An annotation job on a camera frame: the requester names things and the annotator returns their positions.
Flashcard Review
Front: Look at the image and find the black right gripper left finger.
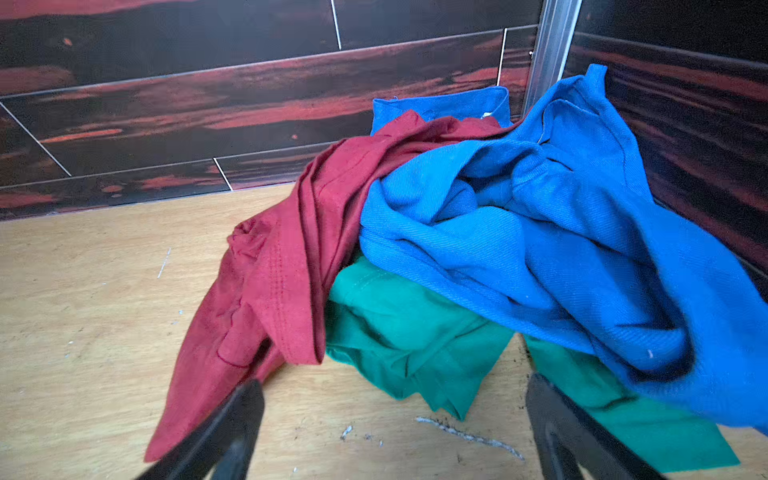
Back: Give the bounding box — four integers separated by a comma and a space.
139, 380, 265, 480

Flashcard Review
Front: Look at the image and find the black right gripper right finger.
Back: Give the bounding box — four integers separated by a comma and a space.
525, 373, 664, 480

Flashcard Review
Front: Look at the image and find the green cloth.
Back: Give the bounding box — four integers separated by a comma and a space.
325, 251, 739, 473

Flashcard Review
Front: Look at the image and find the dark red cloth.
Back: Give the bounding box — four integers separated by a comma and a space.
145, 111, 506, 462

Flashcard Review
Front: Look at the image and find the blue cloth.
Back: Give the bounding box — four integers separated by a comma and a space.
360, 64, 767, 430

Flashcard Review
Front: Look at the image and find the aluminium corner post right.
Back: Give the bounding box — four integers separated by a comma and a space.
522, 0, 582, 116

